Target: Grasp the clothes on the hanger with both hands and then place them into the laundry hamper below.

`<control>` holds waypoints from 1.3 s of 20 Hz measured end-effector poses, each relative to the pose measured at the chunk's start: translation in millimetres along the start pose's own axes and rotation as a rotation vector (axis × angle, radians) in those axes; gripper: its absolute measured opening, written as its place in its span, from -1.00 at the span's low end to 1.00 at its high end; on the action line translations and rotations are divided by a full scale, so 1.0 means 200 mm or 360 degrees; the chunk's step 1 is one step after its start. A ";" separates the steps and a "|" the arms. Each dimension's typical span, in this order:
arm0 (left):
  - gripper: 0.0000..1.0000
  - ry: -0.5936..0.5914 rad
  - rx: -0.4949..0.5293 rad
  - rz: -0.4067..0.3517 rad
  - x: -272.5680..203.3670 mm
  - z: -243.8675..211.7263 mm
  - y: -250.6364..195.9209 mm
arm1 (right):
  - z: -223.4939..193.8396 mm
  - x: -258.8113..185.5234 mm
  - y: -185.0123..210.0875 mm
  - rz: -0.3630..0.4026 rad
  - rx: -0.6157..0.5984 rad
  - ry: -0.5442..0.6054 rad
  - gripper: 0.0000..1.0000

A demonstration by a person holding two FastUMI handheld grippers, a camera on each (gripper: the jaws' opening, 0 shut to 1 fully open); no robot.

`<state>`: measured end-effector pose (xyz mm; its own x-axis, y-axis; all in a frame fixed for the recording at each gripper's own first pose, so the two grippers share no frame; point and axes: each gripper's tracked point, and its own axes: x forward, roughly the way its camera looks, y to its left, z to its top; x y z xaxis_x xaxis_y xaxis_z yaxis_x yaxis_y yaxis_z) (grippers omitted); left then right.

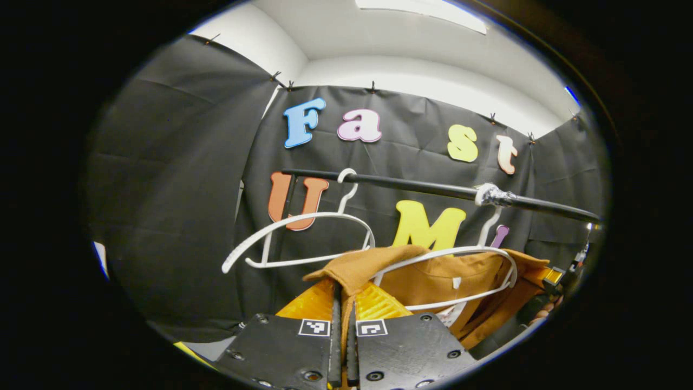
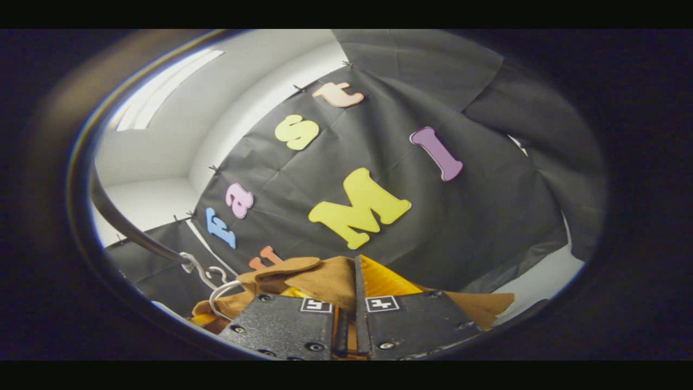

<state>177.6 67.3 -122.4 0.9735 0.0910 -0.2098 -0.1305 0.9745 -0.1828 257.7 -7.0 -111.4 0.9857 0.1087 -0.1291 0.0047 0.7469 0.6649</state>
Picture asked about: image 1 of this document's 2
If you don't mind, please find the silver tape wrap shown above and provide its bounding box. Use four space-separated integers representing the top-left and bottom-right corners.
475 183 516 208

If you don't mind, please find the white empty clothes hanger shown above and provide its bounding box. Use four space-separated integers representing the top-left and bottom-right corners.
221 168 376 274

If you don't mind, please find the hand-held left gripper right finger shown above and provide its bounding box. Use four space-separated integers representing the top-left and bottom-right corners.
346 281 480 390

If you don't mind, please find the white hanger with shirt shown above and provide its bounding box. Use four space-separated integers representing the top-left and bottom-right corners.
371 201 518 313

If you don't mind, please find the brown shirt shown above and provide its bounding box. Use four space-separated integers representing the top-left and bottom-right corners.
302 245 552 350

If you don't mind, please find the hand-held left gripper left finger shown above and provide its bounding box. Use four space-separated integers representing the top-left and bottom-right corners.
214 277 343 390

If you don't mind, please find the black clothes rack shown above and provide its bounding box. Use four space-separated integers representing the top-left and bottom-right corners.
268 168 603 266

